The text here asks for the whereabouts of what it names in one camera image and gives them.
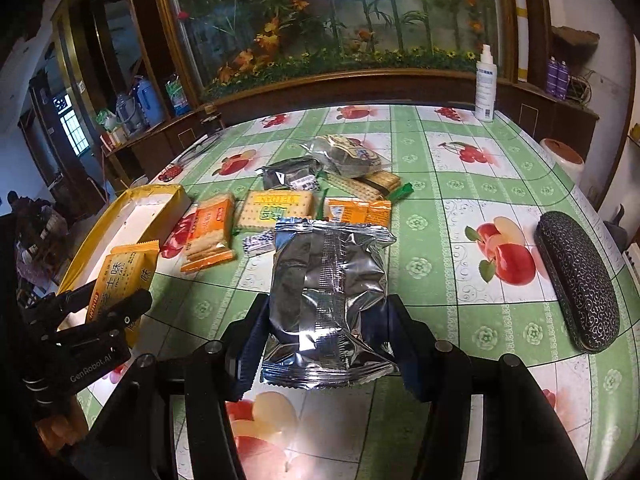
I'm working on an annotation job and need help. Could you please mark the grey water jug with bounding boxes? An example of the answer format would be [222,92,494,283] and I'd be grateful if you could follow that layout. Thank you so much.
[115,90,146,133]

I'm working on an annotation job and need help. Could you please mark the green checked fruit tablecloth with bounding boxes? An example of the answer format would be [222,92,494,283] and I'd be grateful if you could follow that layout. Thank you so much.
[75,102,640,480]

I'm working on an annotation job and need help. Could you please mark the orange cracker packet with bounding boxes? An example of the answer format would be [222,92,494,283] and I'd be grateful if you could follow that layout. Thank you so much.
[180,194,237,273]

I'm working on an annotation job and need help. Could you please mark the orange yellow snack packet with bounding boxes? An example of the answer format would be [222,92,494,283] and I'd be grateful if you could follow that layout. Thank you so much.
[85,242,160,348]

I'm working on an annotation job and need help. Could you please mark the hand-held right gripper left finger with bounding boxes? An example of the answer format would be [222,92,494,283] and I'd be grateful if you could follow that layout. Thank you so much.
[65,292,273,480]

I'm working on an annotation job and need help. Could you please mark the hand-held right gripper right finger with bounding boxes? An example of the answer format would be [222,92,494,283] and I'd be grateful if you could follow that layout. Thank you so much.
[387,294,588,480]

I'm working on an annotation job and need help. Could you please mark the dark green packet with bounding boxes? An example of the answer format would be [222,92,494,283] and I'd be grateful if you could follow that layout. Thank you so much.
[260,217,401,388]

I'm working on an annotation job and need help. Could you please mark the dark jar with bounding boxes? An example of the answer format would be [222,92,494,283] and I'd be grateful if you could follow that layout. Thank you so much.
[201,104,225,133]

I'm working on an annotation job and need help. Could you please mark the glass tank with fake plants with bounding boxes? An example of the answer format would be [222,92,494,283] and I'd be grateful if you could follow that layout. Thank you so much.
[152,0,516,103]

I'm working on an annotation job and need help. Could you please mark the fly swatter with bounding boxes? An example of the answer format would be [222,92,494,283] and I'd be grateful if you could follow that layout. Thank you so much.
[175,132,226,167]

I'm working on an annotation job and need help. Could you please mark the dark striped cracker packet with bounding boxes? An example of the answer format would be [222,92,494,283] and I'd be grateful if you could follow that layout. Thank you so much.
[320,170,414,204]

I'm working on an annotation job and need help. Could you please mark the dark grey snack packet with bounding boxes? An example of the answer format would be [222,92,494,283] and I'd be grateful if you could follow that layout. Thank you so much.
[256,157,323,193]

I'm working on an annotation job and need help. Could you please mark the white spray bottle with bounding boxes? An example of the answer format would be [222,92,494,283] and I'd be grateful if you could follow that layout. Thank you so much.
[475,45,497,122]

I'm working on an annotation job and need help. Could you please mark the blue thermos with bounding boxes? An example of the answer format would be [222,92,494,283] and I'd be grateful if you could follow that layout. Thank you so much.
[135,77,166,126]

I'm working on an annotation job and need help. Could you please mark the red yellow boxes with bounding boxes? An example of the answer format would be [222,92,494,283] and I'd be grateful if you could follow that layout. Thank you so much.
[100,127,130,150]

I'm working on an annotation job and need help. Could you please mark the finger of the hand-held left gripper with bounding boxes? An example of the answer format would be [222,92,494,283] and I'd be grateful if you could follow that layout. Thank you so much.
[45,289,153,361]
[20,282,101,333]

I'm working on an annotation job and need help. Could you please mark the white pot with red rim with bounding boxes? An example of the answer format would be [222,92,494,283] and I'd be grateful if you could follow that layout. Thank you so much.
[540,137,586,186]

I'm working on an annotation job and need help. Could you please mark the black patterned glasses case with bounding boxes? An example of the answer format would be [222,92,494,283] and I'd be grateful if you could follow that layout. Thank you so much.
[534,211,622,353]

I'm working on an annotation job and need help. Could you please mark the tangled cables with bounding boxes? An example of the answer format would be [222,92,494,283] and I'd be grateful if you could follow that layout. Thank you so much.
[569,72,593,107]

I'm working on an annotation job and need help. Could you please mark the small blue white candy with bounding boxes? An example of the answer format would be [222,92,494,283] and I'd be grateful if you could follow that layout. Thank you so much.
[242,232,276,256]

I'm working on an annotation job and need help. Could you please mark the yellow cardboard tray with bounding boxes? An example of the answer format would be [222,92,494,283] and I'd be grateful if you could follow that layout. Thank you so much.
[57,184,193,351]

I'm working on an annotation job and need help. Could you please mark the green edged cracker packet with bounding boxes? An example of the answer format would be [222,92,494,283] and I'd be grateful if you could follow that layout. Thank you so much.
[234,190,317,231]

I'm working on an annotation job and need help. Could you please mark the clear bag of dark snacks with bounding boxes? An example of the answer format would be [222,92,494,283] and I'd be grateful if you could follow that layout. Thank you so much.
[301,135,396,178]

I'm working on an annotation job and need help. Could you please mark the green plastic bag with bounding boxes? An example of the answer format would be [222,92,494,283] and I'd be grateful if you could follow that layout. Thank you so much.
[165,74,192,116]

